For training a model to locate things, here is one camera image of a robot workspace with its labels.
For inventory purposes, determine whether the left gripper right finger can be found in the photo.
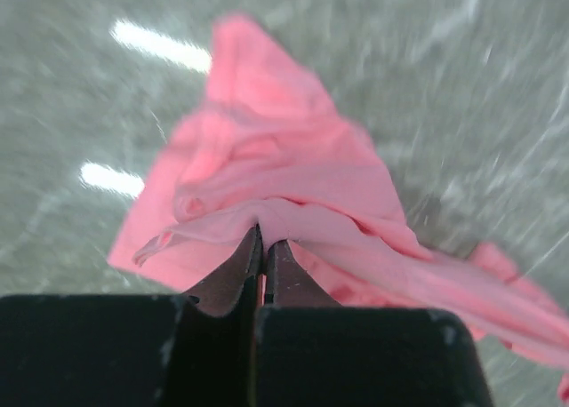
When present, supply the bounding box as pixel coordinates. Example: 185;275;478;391
255;242;493;407

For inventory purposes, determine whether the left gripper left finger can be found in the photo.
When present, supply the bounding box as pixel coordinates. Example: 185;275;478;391
1;228;262;406

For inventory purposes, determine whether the pink t shirt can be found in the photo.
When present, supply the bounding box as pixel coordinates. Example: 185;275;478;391
106;12;569;403

